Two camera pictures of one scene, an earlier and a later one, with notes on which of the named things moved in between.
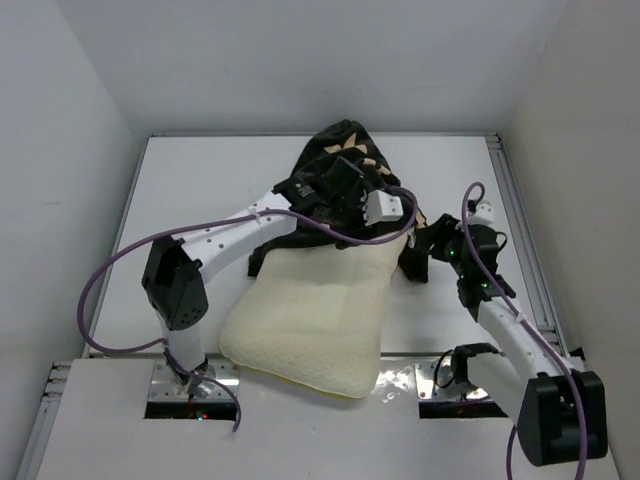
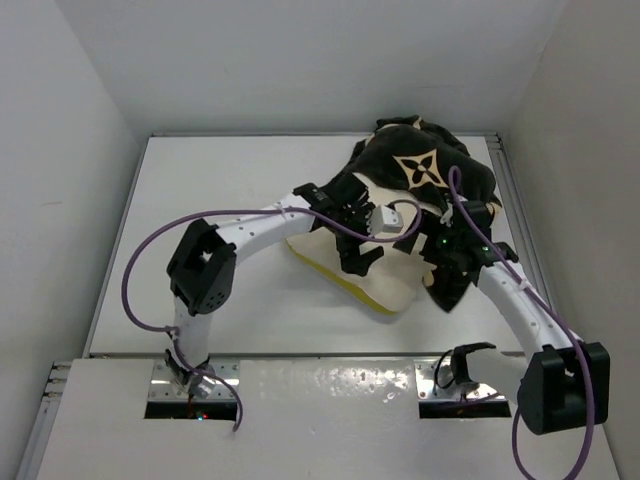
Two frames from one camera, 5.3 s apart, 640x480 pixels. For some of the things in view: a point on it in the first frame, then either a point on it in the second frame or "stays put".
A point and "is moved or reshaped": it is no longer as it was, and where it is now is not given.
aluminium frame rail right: (533, 270) stays put
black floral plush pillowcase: (347, 139) → (421, 157)
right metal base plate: (435, 379) stays put
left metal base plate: (165, 386) stays put
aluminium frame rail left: (44, 421) stays put
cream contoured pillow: (312, 317) is moved or reshaped
